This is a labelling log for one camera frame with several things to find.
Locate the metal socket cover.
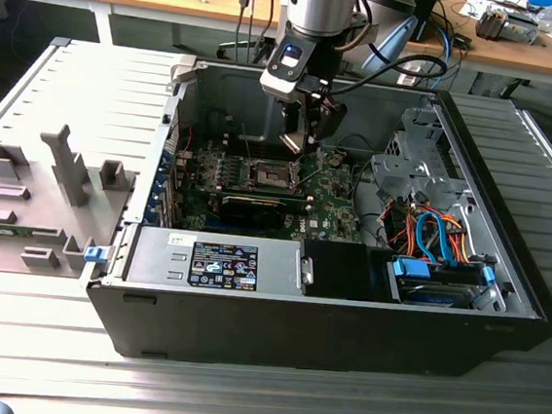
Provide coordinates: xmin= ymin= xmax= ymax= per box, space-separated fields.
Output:
xmin=290 ymin=143 xmax=332 ymax=193

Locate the office chair base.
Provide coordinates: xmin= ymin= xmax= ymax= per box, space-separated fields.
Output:
xmin=215 ymin=34 xmax=274 ymax=66

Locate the CPU socket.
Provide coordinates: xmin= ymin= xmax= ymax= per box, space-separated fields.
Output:
xmin=240 ymin=157 xmax=307 ymax=194

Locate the grey parts rack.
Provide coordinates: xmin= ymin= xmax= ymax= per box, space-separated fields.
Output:
xmin=0 ymin=117 xmax=142 ymax=285

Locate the black camera cable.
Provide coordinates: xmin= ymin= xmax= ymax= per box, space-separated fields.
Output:
xmin=299 ymin=42 xmax=451 ymax=107

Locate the black graphics card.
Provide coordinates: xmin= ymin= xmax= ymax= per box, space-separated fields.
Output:
xmin=218 ymin=192 xmax=287 ymax=231

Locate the green motherboard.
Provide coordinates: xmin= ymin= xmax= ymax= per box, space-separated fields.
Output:
xmin=166 ymin=131 xmax=378 ymax=249

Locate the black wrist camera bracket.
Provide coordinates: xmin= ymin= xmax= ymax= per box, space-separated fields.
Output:
xmin=344 ymin=11 xmax=380 ymax=50

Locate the blue plastic latch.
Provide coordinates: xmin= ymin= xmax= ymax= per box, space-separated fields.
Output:
xmin=83 ymin=245 xmax=110 ymax=265

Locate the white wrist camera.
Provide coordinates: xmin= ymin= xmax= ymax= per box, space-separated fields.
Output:
xmin=257 ymin=38 xmax=318 ymax=104

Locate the green RAM stick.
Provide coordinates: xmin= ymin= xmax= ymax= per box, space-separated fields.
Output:
xmin=0 ymin=223 xmax=33 ymax=240

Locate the grey power supply unit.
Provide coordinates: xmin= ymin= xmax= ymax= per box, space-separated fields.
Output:
xmin=124 ymin=224 xmax=312 ymax=300

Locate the small white device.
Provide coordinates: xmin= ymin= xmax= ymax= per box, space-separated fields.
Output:
xmin=397 ymin=62 xmax=423 ymax=89

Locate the CPU cooler with fan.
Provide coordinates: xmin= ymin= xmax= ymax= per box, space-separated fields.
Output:
xmin=473 ymin=1 xmax=543 ymax=48

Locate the thin black wire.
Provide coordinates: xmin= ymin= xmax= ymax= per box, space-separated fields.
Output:
xmin=335 ymin=132 xmax=380 ymax=159

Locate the silver green CPU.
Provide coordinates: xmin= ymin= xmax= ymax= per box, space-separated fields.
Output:
xmin=277 ymin=128 xmax=310 ymax=154

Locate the metal locking lever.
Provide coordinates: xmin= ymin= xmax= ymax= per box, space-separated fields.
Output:
xmin=237 ymin=122 xmax=258 ymax=165

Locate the metal disk bay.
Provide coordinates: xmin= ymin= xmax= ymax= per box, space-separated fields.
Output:
xmin=366 ymin=103 xmax=482 ymax=212

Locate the blue wire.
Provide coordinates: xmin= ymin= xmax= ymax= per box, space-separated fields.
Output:
xmin=410 ymin=207 xmax=477 ymax=271

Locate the black PC case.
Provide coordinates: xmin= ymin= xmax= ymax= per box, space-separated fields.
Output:
xmin=80 ymin=51 xmax=552 ymax=399

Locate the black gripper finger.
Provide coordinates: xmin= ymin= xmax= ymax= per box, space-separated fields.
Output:
xmin=279 ymin=98 xmax=313 ymax=140
xmin=305 ymin=99 xmax=350 ymax=153

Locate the hard disk in blue carrier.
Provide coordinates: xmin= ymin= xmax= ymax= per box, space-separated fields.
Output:
xmin=384 ymin=255 xmax=499 ymax=313

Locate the orange wire bundle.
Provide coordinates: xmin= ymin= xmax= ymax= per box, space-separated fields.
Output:
xmin=381 ymin=200 xmax=477 ymax=266

